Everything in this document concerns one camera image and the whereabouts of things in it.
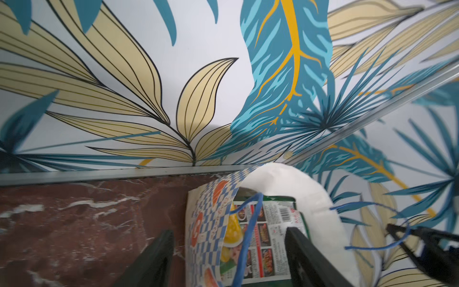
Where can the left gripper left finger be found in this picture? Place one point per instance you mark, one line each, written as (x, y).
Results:
(152, 267)

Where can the right corner aluminium post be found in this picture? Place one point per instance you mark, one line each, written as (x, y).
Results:
(442, 77)

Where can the green white barcode packet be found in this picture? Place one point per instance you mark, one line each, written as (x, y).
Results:
(267, 261)

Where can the paper bag blue checkered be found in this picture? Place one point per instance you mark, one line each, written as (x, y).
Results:
(209, 207)

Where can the green yellow corn soup packet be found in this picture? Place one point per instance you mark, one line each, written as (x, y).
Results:
(232, 240)

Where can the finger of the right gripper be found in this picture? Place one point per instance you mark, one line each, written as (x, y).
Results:
(435, 261)

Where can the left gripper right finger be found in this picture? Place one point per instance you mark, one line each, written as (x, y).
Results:
(308, 267)

